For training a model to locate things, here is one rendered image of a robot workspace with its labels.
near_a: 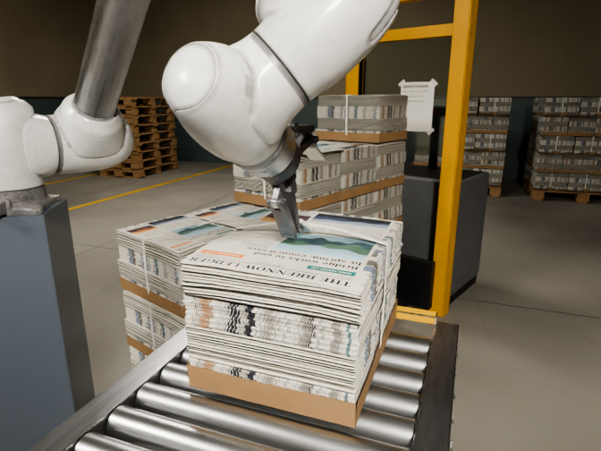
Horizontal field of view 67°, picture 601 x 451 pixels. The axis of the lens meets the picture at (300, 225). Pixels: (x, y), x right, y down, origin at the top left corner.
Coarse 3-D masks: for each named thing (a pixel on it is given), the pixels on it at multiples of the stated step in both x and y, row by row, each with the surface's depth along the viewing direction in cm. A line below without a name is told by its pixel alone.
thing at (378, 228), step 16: (256, 224) 89; (320, 224) 89; (336, 224) 89; (352, 224) 89; (368, 224) 89; (384, 224) 89; (400, 224) 90; (400, 240) 92; (400, 256) 95; (384, 320) 86
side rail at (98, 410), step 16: (176, 336) 92; (160, 352) 87; (176, 352) 87; (144, 368) 81; (160, 368) 82; (112, 384) 77; (128, 384) 77; (96, 400) 73; (112, 400) 73; (128, 400) 74; (80, 416) 69; (96, 416) 69; (64, 432) 66; (80, 432) 66; (32, 448) 63; (48, 448) 63; (64, 448) 63
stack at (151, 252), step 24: (192, 216) 177; (216, 216) 176; (240, 216) 176; (120, 240) 157; (144, 240) 148; (168, 240) 146; (192, 240) 146; (120, 264) 160; (144, 264) 149; (168, 264) 140; (168, 288) 143; (144, 312) 158; (168, 312) 147; (144, 336) 160; (168, 336) 150
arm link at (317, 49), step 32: (256, 0) 52; (288, 0) 48; (320, 0) 47; (352, 0) 47; (384, 0) 48; (256, 32) 49; (288, 32) 47; (320, 32) 47; (352, 32) 48; (384, 32) 51; (288, 64) 48; (320, 64) 48; (352, 64) 51
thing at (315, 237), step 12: (252, 228) 87; (264, 228) 87; (300, 240) 79; (312, 240) 79; (324, 240) 79; (336, 240) 79; (348, 240) 79; (360, 240) 79; (384, 240) 79; (384, 252) 74; (384, 264) 77; (384, 276) 76; (384, 288) 80
